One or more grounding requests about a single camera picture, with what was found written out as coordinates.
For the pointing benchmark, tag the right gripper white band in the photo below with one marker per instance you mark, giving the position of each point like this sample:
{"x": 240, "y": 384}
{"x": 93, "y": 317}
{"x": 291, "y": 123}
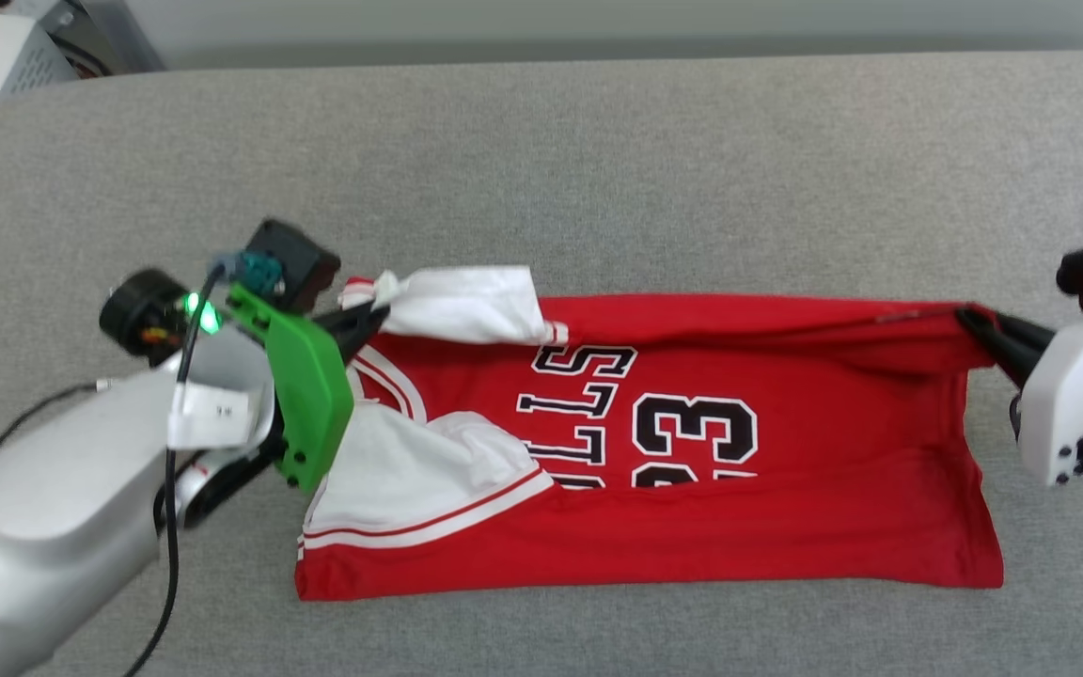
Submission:
{"x": 1068, "y": 395}

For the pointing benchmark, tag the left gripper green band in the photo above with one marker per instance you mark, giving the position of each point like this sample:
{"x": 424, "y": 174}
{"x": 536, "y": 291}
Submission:
{"x": 311, "y": 395}

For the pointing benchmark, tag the red white basketball jersey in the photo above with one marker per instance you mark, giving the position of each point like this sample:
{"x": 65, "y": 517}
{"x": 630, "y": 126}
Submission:
{"x": 739, "y": 527}

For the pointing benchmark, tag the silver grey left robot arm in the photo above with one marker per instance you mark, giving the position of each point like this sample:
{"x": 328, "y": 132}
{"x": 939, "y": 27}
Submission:
{"x": 34, "y": 527}

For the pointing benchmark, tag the grey fabric sofa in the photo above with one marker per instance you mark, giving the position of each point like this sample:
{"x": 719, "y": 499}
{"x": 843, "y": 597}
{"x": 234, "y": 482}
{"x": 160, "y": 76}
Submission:
{"x": 598, "y": 169}

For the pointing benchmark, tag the dark grey equipment case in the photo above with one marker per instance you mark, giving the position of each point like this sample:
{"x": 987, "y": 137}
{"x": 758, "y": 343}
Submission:
{"x": 118, "y": 38}

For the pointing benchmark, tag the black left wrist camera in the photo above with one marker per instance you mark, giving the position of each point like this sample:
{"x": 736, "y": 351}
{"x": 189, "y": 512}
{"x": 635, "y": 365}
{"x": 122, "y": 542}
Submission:
{"x": 292, "y": 259}

